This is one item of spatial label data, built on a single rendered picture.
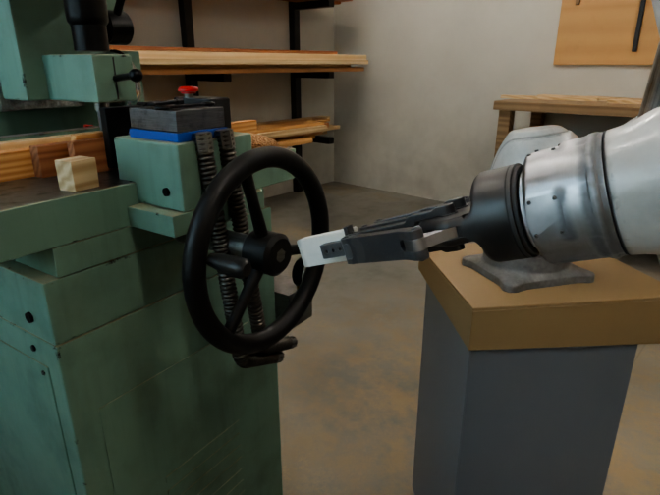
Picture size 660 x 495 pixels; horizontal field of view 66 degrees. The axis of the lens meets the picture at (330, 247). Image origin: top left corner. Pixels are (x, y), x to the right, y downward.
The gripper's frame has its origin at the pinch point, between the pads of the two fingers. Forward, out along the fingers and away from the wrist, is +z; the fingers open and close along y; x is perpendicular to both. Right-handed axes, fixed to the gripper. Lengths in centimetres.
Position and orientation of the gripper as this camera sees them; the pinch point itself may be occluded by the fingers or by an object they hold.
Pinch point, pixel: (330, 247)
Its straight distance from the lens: 51.7
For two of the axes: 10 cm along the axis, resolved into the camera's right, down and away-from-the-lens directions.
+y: -5.5, 2.8, -7.8
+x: 2.9, 9.5, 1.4
